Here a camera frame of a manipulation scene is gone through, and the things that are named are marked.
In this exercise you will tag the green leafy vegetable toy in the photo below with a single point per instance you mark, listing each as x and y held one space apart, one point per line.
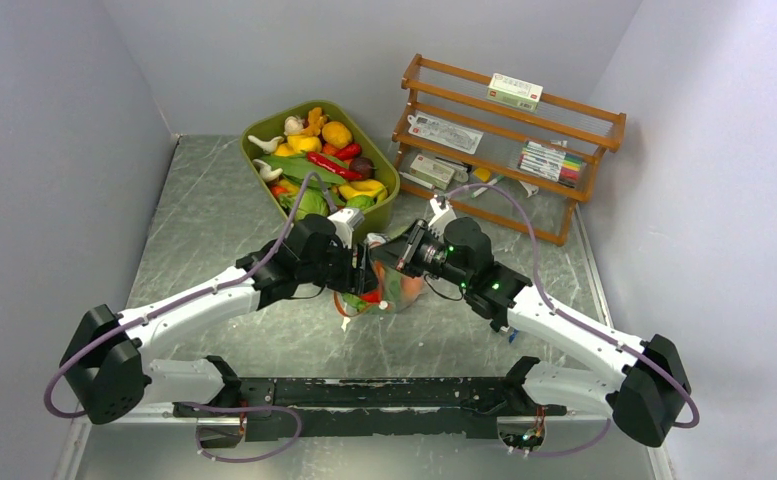
312 202

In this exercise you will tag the peach toy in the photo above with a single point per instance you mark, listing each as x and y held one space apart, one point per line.
411 288

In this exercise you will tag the white garlic bulb toy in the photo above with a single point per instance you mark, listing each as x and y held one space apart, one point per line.
293 125

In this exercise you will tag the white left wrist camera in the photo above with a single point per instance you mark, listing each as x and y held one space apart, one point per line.
345 222

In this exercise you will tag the yellow banana pepper toy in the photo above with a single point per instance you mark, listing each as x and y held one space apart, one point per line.
371 188

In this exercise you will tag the coloured marker pen set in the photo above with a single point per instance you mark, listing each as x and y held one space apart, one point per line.
551 164

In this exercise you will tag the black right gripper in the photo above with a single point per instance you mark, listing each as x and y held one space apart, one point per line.
403 254

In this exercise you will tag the long red chili toy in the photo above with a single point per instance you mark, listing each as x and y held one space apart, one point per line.
333 167

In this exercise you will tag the flat packaged stationery card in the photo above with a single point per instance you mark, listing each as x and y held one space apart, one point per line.
445 133

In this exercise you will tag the white mushroom toy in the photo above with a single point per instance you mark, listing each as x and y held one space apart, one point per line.
267 146
267 173

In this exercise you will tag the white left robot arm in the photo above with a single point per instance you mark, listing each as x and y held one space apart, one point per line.
114 361

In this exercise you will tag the olive green plastic bin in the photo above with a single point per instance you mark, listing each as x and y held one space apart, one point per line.
376 218

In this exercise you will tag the napa cabbage toy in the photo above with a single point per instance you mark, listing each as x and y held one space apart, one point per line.
385 298

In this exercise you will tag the small green lime toy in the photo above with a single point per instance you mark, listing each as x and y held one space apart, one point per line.
361 202

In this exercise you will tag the short red chili toy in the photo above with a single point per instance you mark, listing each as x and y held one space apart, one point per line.
349 152

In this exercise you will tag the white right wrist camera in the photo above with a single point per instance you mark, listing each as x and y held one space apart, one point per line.
443 215

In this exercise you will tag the yellow lemon toy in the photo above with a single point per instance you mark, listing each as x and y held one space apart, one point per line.
304 143

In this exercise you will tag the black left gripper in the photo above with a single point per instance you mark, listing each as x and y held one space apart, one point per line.
359 275

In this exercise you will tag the clear zip bag orange zipper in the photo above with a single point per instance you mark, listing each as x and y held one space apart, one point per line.
394 293

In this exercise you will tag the wooden shelf rack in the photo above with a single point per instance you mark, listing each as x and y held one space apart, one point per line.
458 95

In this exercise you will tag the flat green leaf toy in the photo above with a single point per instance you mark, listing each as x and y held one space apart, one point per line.
298 167

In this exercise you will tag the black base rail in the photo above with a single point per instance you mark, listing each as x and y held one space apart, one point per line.
254 409

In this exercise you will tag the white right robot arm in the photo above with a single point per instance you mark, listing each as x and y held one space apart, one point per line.
641 385

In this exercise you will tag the orange ginger root toy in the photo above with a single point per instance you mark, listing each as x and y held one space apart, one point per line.
316 119

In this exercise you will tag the white pen on table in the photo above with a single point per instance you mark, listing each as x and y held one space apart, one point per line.
493 181

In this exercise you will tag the dark red beet toy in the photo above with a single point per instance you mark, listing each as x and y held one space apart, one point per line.
363 166

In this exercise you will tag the white box on top shelf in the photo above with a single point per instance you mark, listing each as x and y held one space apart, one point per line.
514 92

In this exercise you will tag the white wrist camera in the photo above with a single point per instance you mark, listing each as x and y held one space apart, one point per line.
345 222
443 215

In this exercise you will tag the small white green box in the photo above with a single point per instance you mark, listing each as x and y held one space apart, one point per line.
432 171

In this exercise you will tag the yellow potato toy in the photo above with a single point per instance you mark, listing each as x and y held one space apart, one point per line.
337 134

